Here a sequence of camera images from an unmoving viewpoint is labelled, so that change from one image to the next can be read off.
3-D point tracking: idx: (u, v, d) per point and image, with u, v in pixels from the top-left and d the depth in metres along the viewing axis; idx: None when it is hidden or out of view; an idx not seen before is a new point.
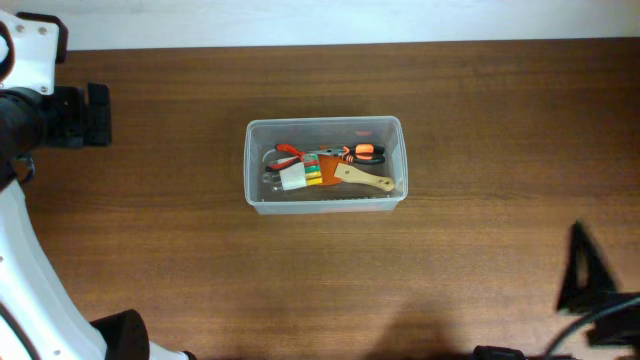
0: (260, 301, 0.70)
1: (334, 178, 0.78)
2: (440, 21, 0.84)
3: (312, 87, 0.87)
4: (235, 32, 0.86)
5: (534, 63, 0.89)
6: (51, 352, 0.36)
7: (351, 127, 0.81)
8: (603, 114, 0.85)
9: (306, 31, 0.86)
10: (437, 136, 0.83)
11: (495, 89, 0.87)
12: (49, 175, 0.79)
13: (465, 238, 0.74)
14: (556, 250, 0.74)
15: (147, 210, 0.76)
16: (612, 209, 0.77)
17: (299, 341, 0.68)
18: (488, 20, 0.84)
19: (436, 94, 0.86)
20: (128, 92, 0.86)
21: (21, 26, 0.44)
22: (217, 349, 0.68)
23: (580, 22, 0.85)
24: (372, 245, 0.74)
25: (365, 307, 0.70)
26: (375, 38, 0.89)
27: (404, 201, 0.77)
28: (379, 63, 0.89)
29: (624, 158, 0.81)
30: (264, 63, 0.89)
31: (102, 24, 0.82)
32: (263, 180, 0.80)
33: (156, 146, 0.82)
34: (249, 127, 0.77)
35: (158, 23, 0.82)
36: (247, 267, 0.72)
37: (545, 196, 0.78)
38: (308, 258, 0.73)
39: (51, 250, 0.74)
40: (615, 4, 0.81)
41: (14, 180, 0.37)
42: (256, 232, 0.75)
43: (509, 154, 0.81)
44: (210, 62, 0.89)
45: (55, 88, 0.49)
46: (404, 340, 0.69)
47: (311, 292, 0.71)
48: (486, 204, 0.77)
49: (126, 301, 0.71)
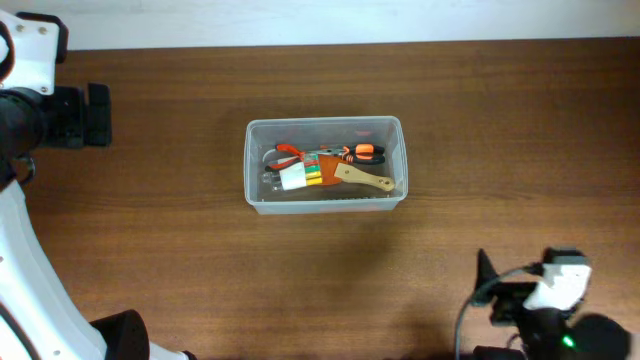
0: (260, 301, 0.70)
1: (334, 178, 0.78)
2: (440, 22, 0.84)
3: (312, 87, 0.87)
4: (235, 32, 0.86)
5: (534, 63, 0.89)
6: (51, 352, 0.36)
7: (351, 127, 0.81)
8: (603, 114, 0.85)
9: (305, 30, 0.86)
10: (437, 136, 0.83)
11: (495, 89, 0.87)
12: (50, 175, 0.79)
13: (465, 238, 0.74)
14: None
15: (147, 210, 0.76)
16: (612, 209, 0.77)
17: (299, 341, 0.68)
18: (488, 19, 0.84)
19: (435, 94, 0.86)
20: (128, 92, 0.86)
21: (21, 26, 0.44)
22: (216, 349, 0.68)
23: (580, 22, 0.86)
24: (372, 245, 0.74)
25: (365, 307, 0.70)
26: (375, 38, 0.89)
27: (404, 201, 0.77)
28: (378, 63, 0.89)
29: (624, 158, 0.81)
30: (264, 63, 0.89)
31: (102, 24, 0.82)
32: (263, 180, 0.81)
33: (156, 147, 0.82)
34: (249, 127, 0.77)
35: (158, 23, 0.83)
36: (247, 267, 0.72)
37: (546, 196, 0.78)
38: (308, 258, 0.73)
39: (51, 250, 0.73)
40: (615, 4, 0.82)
41: (14, 180, 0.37)
42: (256, 232, 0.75)
43: (508, 154, 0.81)
44: (210, 62, 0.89)
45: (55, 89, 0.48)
46: (404, 340, 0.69)
47: (310, 292, 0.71)
48: (486, 204, 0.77)
49: (125, 301, 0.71)
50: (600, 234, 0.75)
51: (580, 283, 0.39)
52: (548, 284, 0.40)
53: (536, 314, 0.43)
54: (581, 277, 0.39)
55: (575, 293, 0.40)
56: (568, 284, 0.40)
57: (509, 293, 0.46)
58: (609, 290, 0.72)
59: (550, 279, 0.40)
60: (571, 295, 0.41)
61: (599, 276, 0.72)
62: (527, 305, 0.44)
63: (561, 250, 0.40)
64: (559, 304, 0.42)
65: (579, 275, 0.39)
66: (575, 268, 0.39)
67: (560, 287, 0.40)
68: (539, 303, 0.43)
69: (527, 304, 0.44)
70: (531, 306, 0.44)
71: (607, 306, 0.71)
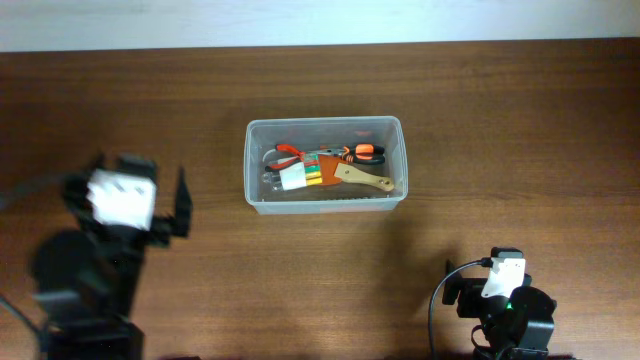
0: (259, 301, 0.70)
1: (334, 178, 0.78)
2: (439, 22, 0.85)
3: (312, 87, 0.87)
4: (235, 33, 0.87)
5: (533, 63, 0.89)
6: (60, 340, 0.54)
7: (351, 127, 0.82)
8: (602, 114, 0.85)
9: (306, 31, 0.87)
10: (437, 136, 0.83)
11: (495, 89, 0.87)
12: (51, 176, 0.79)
13: (466, 238, 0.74)
14: (556, 250, 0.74)
15: None
16: (612, 209, 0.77)
17: (299, 341, 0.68)
18: (484, 20, 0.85)
19: (436, 94, 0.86)
20: (128, 92, 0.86)
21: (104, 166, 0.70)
22: (216, 349, 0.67)
23: (577, 22, 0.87)
24: (372, 246, 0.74)
25: (365, 307, 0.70)
26: (375, 39, 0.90)
27: (404, 201, 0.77)
28: (379, 63, 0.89)
29: (623, 158, 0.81)
30: (263, 63, 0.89)
31: (104, 24, 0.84)
32: (263, 180, 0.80)
33: (155, 147, 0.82)
34: (249, 127, 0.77)
35: (160, 23, 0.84)
36: (247, 267, 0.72)
37: (545, 196, 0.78)
38: (308, 258, 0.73)
39: None
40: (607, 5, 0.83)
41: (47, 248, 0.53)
42: (256, 232, 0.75)
43: (508, 154, 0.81)
44: (210, 62, 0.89)
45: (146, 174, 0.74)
46: (403, 340, 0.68)
47: (310, 291, 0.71)
48: (487, 204, 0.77)
49: None
50: (600, 234, 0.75)
51: (519, 271, 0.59)
52: (496, 271, 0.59)
53: (489, 300, 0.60)
54: (519, 266, 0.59)
55: (517, 280, 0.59)
56: (511, 271, 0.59)
57: (469, 284, 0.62)
58: (610, 290, 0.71)
59: (497, 266, 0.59)
60: (513, 282, 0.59)
61: (600, 276, 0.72)
62: (482, 294, 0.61)
63: (505, 250, 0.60)
64: (504, 292, 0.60)
65: (518, 265, 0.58)
66: (515, 259, 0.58)
67: (505, 274, 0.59)
68: (490, 291, 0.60)
69: (480, 292, 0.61)
70: (485, 294, 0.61)
71: (608, 306, 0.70)
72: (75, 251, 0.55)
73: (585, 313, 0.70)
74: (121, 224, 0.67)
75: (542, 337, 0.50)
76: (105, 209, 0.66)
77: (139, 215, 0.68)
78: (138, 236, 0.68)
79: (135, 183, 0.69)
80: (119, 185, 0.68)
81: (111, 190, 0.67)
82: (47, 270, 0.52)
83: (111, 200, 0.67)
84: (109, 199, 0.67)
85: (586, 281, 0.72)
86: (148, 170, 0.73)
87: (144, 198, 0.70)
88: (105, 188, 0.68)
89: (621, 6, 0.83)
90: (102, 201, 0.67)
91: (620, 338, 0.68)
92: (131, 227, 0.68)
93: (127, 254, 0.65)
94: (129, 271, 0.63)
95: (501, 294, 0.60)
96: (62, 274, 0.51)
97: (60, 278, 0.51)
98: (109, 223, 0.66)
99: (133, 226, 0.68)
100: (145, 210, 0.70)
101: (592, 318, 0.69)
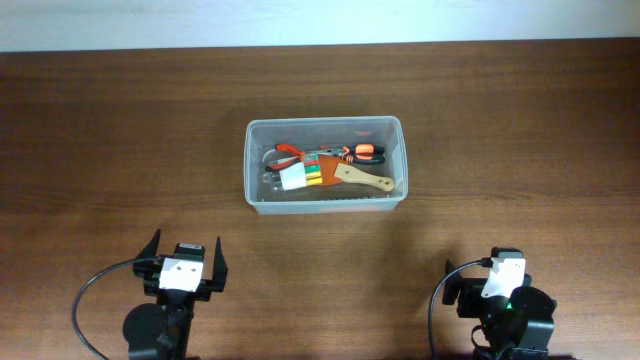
0: (259, 301, 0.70)
1: (334, 178, 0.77)
2: (440, 22, 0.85)
3: (312, 87, 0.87)
4: (235, 33, 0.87)
5: (533, 63, 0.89)
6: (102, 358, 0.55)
7: (351, 127, 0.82)
8: (602, 114, 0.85)
9: (306, 31, 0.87)
10: (437, 136, 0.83)
11: (495, 89, 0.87)
12: (52, 176, 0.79)
13: (465, 238, 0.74)
14: (556, 250, 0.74)
15: (146, 210, 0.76)
16: (612, 209, 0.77)
17: (299, 341, 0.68)
18: (485, 20, 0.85)
19: (435, 94, 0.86)
20: (128, 93, 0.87)
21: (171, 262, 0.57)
22: (217, 348, 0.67)
23: (577, 22, 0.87)
24: (372, 246, 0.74)
25: (365, 307, 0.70)
26: (375, 39, 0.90)
27: (404, 201, 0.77)
28: (379, 63, 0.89)
29: (624, 157, 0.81)
30: (263, 63, 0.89)
31: (104, 24, 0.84)
32: (263, 180, 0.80)
33: (155, 147, 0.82)
34: (249, 127, 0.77)
35: (160, 23, 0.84)
36: (247, 267, 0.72)
37: (546, 196, 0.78)
38: (308, 258, 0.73)
39: (50, 250, 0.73)
40: (607, 5, 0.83)
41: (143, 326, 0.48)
42: (256, 232, 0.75)
43: (508, 154, 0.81)
44: (210, 62, 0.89)
45: (184, 250, 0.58)
46: (404, 340, 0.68)
47: (310, 292, 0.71)
48: (487, 204, 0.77)
49: (126, 301, 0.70)
50: (600, 234, 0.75)
51: (519, 270, 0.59)
52: (496, 271, 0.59)
53: (490, 300, 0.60)
54: (519, 266, 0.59)
55: (517, 280, 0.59)
56: (511, 271, 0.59)
57: (469, 284, 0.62)
58: (609, 290, 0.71)
59: (497, 266, 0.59)
60: (514, 282, 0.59)
61: (600, 276, 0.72)
62: (482, 294, 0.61)
63: (505, 249, 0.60)
64: (505, 292, 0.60)
65: (518, 265, 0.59)
66: (514, 259, 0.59)
67: (505, 274, 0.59)
68: (490, 291, 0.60)
69: (481, 293, 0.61)
70: (485, 294, 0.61)
71: (608, 306, 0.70)
72: (160, 308, 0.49)
73: (584, 313, 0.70)
74: (178, 290, 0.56)
75: (542, 337, 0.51)
76: (164, 279, 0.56)
77: (189, 282, 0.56)
78: (189, 300, 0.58)
79: (189, 263, 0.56)
80: (177, 265, 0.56)
81: (172, 268, 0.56)
82: (139, 328, 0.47)
83: (174, 274, 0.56)
84: (169, 274, 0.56)
85: (586, 281, 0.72)
86: (201, 255, 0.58)
87: (197, 276, 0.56)
88: (168, 269, 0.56)
89: (621, 7, 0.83)
90: (165, 274, 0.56)
91: (620, 338, 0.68)
92: (185, 291, 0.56)
93: (187, 313, 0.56)
94: (186, 325, 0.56)
95: (501, 294, 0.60)
96: (143, 334, 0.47)
97: (143, 338, 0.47)
98: (168, 290, 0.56)
99: (187, 289, 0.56)
100: (193, 277, 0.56)
101: (592, 318, 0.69)
